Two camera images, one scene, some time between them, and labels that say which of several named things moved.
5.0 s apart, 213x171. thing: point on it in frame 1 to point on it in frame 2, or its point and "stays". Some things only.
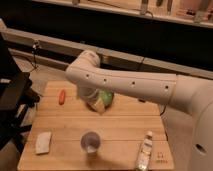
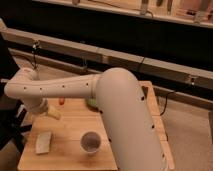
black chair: (17, 97) stays
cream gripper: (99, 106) to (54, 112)
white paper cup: (90, 142) stays
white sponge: (43, 142) stays
